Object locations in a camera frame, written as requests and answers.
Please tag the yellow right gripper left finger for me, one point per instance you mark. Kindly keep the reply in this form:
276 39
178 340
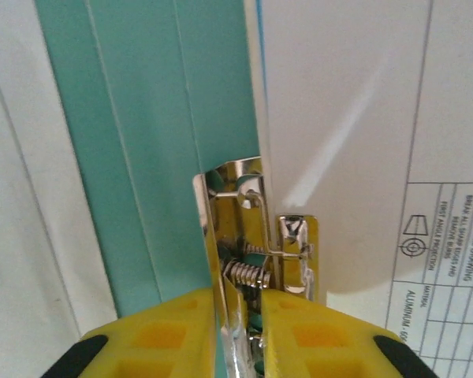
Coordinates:
173 354

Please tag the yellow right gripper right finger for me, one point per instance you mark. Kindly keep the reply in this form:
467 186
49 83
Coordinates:
284 354

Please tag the shiny metal folder clip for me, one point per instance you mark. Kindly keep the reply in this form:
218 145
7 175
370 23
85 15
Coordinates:
256 197

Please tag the thick stack of drawing papers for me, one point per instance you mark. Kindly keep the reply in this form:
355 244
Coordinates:
339 98

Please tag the teal folder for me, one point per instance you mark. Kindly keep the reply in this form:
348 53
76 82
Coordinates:
142 138

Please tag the thin sheet of drawing paper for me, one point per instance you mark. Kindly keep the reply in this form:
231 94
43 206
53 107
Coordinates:
16 197

